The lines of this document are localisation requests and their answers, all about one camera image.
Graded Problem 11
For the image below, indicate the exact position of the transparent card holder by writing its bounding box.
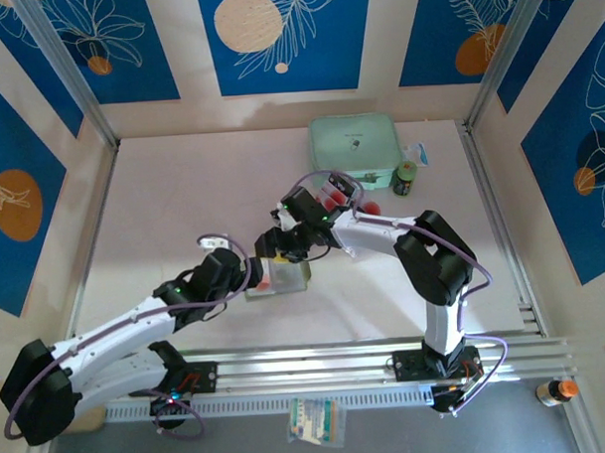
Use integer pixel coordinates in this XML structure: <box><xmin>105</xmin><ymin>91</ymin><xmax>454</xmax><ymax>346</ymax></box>
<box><xmin>242</xmin><ymin>260</ymin><xmax>313</xmax><ymax>303</ymax></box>

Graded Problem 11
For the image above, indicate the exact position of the mint green lidded container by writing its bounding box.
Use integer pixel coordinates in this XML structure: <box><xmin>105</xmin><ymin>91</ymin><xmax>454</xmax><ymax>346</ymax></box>
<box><xmin>307</xmin><ymin>112</ymin><xmax>402</xmax><ymax>191</ymax></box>

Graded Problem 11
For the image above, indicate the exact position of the dark bottle with green lid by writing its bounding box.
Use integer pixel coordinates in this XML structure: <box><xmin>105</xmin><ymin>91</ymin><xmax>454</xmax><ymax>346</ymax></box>
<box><xmin>389</xmin><ymin>160</ymin><xmax>421</xmax><ymax>199</ymax></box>

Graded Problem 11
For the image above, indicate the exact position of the blue white small packet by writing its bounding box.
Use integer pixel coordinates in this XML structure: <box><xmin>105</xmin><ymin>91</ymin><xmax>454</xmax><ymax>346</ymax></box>
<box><xmin>402</xmin><ymin>141</ymin><xmax>429</xmax><ymax>168</ymax></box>

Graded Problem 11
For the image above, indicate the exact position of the clear bag of packets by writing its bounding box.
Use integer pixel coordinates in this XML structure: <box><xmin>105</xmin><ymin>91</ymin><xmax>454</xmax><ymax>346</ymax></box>
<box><xmin>284</xmin><ymin>395</ymin><xmax>349</xmax><ymax>451</ymax></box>

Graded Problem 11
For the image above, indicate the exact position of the beige rounded foam pad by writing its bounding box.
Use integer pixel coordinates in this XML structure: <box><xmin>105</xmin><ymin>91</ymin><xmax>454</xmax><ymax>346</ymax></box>
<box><xmin>70</xmin><ymin>405</ymin><xmax>109</xmax><ymax>434</ymax></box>

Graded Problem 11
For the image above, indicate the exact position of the brown bottle with orange cap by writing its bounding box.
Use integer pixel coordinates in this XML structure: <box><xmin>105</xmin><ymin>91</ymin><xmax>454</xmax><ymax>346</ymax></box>
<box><xmin>534</xmin><ymin>377</ymin><xmax>581</xmax><ymax>408</ymax></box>

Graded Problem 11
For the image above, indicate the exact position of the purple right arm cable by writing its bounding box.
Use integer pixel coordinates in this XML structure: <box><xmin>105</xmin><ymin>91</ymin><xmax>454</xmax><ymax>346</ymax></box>
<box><xmin>285</xmin><ymin>163</ymin><xmax>513</xmax><ymax>422</ymax></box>

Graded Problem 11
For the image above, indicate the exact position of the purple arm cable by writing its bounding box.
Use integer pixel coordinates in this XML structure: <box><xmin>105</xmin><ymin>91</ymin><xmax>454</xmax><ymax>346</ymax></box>
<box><xmin>285</xmin><ymin>163</ymin><xmax>513</xmax><ymax>422</ymax></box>
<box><xmin>0</xmin><ymin>230</ymin><xmax>257</xmax><ymax>448</ymax></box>

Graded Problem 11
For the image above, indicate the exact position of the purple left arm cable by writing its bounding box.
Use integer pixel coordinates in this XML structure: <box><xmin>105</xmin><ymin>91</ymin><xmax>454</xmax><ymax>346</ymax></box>
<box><xmin>0</xmin><ymin>230</ymin><xmax>257</xmax><ymax>448</ymax></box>

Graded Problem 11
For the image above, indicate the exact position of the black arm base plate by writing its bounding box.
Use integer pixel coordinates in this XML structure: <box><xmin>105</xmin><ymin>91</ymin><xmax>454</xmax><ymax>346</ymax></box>
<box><xmin>126</xmin><ymin>361</ymin><xmax>220</xmax><ymax>397</ymax></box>
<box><xmin>391</xmin><ymin>347</ymin><xmax>483</xmax><ymax>383</ymax></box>

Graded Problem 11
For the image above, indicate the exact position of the aluminium mounting rail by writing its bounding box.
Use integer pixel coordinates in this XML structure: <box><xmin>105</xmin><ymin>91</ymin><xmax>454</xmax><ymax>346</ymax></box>
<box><xmin>31</xmin><ymin>331</ymin><xmax>578</xmax><ymax>402</ymax></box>

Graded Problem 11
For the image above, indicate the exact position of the slotted grey cable duct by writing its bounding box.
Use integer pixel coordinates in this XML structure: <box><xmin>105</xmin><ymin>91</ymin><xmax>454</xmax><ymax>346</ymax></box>
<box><xmin>102</xmin><ymin>384</ymin><xmax>435</xmax><ymax>422</ymax></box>

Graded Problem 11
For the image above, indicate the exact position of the aluminium side rail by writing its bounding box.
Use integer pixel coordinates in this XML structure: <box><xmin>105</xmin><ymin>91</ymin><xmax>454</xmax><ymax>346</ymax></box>
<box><xmin>54</xmin><ymin>140</ymin><xmax>128</xmax><ymax>365</ymax></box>
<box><xmin>456</xmin><ymin>118</ymin><xmax>546</xmax><ymax>339</ymax></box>

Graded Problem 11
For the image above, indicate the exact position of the blue botanical wall poster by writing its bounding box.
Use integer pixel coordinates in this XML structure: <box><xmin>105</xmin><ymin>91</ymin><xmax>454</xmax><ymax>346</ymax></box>
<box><xmin>196</xmin><ymin>0</ymin><xmax>375</xmax><ymax>99</ymax></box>
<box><xmin>0</xmin><ymin>0</ymin><xmax>85</xmax><ymax>143</ymax></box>
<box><xmin>493</xmin><ymin>0</ymin><xmax>594</xmax><ymax>115</ymax></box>
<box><xmin>34</xmin><ymin>0</ymin><xmax>182</xmax><ymax>107</ymax></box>
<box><xmin>516</xmin><ymin>11</ymin><xmax>605</xmax><ymax>288</ymax></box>
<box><xmin>0</xmin><ymin>65</ymin><xmax>73</xmax><ymax>319</ymax></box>
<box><xmin>395</xmin><ymin>0</ymin><xmax>530</xmax><ymax>89</ymax></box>

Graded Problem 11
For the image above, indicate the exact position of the aluminium frame post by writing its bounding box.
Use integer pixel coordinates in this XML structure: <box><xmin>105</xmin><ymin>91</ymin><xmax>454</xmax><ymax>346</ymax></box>
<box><xmin>459</xmin><ymin>0</ymin><xmax>562</xmax><ymax>131</ymax></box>
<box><xmin>11</xmin><ymin>0</ymin><xmax>121</xmax><ymax>153</ymax></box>

